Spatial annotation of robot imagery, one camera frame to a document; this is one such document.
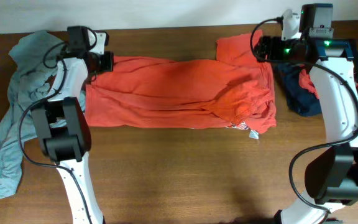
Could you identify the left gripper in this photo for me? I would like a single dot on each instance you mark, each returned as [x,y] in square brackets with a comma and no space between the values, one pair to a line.
[107,65]

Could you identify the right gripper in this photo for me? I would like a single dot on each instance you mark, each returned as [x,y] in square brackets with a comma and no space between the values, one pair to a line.
[275,42]

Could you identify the orange printed t-shirt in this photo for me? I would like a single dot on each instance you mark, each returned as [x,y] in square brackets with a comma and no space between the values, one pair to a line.
[233,90]

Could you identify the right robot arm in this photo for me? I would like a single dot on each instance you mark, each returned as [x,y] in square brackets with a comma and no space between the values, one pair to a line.
[331,180]

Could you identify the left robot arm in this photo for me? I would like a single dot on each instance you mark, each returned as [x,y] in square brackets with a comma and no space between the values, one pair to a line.
[59,120]

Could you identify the red folded garment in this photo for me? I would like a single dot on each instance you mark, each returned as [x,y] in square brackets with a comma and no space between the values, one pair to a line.
[309,82]

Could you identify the grey t-shirt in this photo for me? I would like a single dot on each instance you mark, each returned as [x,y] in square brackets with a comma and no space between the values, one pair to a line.
[27,85]

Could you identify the navy folded garment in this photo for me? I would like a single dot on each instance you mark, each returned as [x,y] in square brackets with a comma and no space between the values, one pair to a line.
[300,100]

